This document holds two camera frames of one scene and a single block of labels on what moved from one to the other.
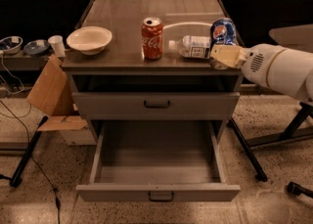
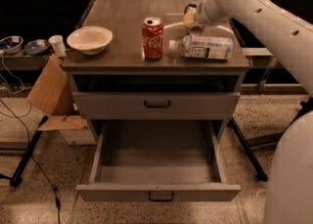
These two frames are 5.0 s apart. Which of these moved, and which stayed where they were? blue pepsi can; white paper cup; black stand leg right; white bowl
Moved: blue pepsi can
Stayed: black stand leg right; white paper cup; white bowl
